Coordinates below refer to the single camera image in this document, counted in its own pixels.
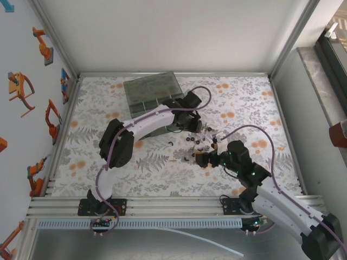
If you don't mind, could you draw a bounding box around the dark window frame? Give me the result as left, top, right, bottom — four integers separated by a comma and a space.
314, 16, 347, 90

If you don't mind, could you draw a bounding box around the aluminium frame post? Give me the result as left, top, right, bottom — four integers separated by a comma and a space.
267, 0, 323, 81
27, 0, 81, 79

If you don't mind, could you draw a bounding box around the orange curved machine sticker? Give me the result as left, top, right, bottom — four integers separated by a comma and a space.
7, 71, 36, 118

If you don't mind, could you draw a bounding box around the small controller circuit board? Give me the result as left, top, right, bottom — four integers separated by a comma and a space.
90, 217, 120, 237
240, 216, 269, 236

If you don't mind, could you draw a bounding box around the white window handle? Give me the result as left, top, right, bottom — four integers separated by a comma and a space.
326, 23, 339, 38

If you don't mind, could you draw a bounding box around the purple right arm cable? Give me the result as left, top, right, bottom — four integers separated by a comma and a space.
221, 124, 345, 252

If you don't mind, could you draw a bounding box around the blue machine part sticker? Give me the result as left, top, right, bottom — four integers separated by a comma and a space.
0, 0, 16, 13

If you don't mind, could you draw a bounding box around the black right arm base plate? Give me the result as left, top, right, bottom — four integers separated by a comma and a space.
222, 197, 261, 217

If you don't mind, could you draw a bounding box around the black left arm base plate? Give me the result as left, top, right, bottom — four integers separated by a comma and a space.
78, 198, 128, 217

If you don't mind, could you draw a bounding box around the white slotted cable duct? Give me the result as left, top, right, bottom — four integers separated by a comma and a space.
36, 218, 243, 229

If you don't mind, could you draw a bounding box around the floral patterned table mat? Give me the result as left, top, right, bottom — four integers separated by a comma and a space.
51, 76, 304, 197

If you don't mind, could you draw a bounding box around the wide aluminium frame rail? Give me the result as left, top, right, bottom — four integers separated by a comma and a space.
25, 196, 327, 219

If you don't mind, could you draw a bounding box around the grey stone window sill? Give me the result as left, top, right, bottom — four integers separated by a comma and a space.
296, 47, 347, 128

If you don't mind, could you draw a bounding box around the thin white plastic strip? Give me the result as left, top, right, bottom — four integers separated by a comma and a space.
157, 227, 245, 257

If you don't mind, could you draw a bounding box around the blue and orange sticker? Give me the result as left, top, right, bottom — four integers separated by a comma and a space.
60, 67, 73, 105

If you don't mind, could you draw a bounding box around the transparent grey organizer box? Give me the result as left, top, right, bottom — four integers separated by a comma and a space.
123, 70, 188, 139

